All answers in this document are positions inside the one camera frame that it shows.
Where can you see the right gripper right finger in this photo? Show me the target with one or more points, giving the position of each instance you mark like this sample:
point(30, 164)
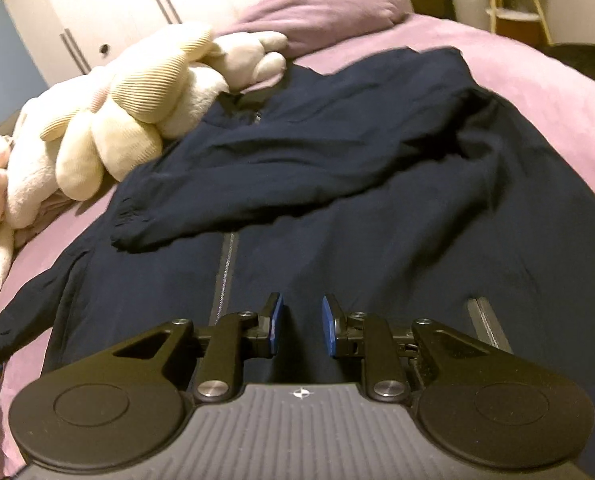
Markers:
point(369, 350)

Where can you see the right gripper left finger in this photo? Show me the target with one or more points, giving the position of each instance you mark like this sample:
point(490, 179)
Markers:
point(224, 348)

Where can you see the navy blue jacket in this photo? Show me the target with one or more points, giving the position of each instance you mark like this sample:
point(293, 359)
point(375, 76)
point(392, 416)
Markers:
point(397, 185)

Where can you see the cream flower plush cushion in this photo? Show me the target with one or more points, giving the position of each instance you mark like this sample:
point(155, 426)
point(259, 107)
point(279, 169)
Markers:
point(120, 115)

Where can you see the white plush bunny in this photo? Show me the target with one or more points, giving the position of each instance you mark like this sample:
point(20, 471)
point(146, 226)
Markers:
point(247, 58)

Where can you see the purple bed blanket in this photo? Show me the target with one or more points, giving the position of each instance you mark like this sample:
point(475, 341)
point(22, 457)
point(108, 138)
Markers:
point(558, 100)

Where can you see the purple pillow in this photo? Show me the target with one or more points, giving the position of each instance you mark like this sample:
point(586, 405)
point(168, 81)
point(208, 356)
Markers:
point(322, 5)

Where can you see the white round stool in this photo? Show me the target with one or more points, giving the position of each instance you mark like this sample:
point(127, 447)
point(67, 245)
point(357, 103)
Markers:
point(474, 13)

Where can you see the black bag on floor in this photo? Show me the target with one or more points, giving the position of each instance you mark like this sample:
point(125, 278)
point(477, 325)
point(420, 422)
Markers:
point(581, 57)

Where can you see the white wardrobe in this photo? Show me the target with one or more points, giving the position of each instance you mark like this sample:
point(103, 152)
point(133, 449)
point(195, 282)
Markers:
point(68, 38)

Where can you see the yellow-legged side table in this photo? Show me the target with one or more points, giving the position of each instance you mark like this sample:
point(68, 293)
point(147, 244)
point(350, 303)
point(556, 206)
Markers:
point(521, 20)

